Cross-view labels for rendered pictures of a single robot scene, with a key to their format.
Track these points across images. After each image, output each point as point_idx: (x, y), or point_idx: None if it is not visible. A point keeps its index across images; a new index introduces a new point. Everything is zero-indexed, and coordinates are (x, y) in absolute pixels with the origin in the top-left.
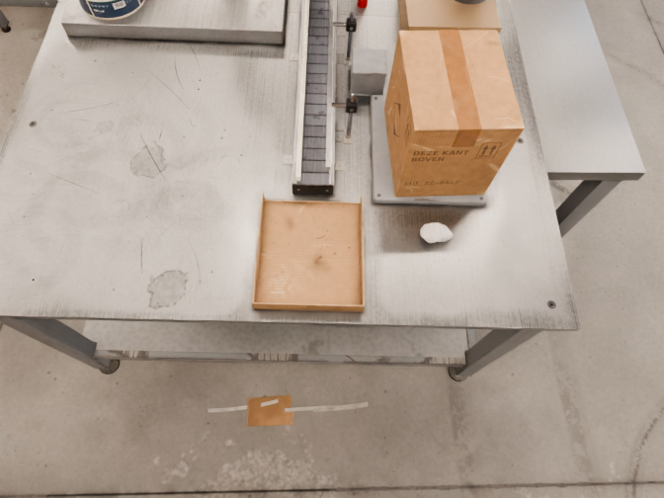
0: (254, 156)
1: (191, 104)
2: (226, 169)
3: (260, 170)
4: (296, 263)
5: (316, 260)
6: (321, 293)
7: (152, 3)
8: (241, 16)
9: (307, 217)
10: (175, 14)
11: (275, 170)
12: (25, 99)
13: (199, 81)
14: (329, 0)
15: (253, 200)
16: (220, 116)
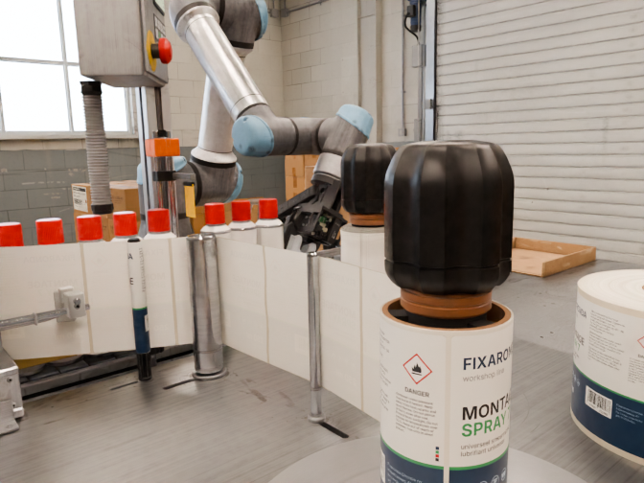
0: (526, 289)
1: (574, 327)
2: (565, 291)
3: (528, 285)
4: (542, 260)
5: (525, 258)
6: (537, 253)
7: (565, 382)
8: None
9: (512, 265)
10: (527, 356)
11: (514, 282)
12: None
13: (544, 336)
14: (317, 253)
15: (552, 279)
16: (540, 311)
